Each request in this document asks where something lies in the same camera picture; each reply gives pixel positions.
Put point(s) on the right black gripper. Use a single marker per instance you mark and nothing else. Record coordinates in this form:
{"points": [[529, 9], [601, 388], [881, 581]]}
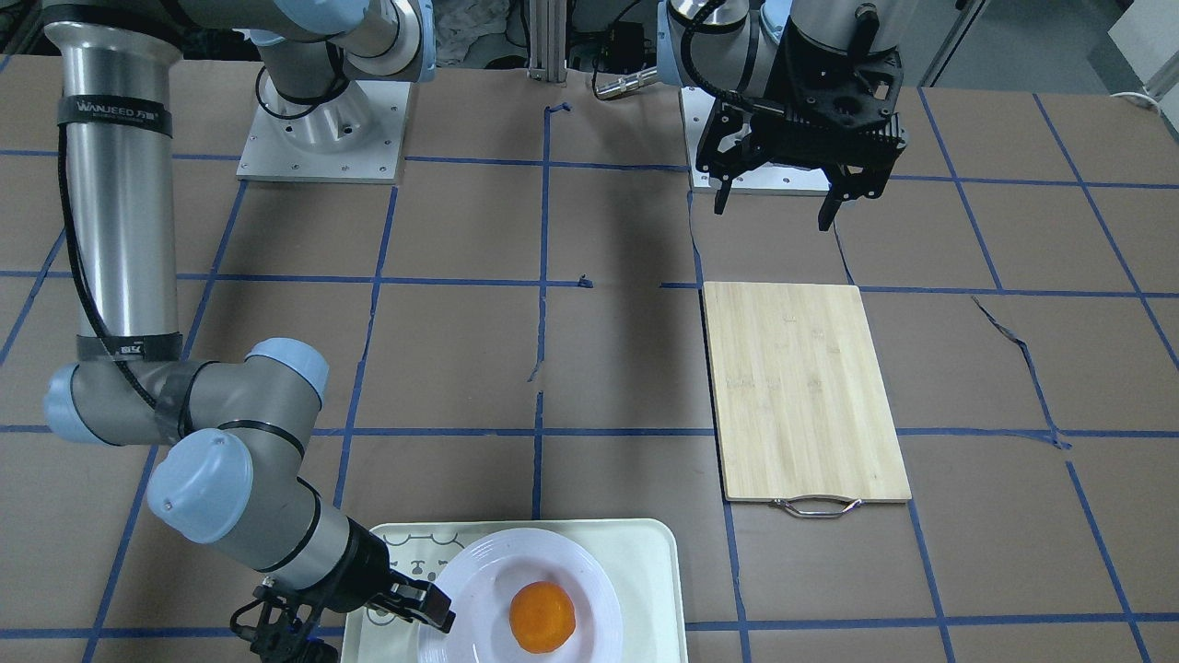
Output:
{"points": [[366, 560]]}

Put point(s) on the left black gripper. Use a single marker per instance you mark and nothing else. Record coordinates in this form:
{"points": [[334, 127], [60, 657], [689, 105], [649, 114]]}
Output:
{"points": [[721, 147]]}

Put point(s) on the white round plate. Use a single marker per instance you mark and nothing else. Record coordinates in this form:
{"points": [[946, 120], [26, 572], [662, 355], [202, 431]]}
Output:
{"points": [[485, 579]]}

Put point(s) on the orange fruit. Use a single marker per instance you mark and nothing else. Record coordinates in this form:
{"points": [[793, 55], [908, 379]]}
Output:
{"points": [[542, 617]]}

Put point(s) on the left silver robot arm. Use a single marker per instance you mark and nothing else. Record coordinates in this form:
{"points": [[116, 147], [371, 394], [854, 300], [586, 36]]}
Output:
{"points": [[676, 45]]}

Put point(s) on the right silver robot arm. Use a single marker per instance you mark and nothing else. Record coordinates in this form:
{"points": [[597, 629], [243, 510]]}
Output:
{"points": [[236, 433]]}

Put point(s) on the cream bear tray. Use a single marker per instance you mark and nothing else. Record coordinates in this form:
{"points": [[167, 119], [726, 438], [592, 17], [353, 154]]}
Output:
{"points": [[638, 555]]}

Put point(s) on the silver metal connector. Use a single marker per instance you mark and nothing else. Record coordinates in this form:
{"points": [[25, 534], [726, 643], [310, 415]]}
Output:
{"points": [[626, 84]]}

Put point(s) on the bamboo cutting board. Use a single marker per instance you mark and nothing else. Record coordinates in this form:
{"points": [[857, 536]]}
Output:
{"points": [[802, 415]]}

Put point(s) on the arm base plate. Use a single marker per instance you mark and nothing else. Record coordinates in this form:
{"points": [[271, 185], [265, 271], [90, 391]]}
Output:
{"points": [[355, 138], [696, 107]]}

